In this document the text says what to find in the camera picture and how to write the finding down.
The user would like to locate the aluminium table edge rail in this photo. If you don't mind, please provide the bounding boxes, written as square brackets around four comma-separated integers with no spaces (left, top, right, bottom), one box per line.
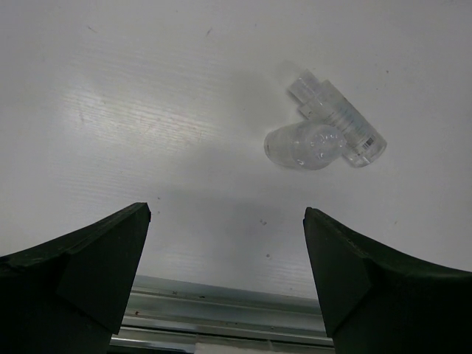
[111,276,334,353]

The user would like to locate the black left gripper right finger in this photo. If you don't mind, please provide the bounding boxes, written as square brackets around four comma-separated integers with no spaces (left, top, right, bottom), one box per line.
[303,208,471,353]

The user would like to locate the clear lying bottle with barcode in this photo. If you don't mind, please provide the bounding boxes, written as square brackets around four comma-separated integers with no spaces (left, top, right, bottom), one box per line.
[288,70,387,168]

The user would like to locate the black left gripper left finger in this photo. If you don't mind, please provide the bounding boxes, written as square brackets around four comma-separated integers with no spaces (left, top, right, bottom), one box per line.
[1,203,151,353]

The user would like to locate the small clear upright bottle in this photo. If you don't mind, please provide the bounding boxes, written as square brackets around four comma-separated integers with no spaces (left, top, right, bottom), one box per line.
[264,120,347,171]

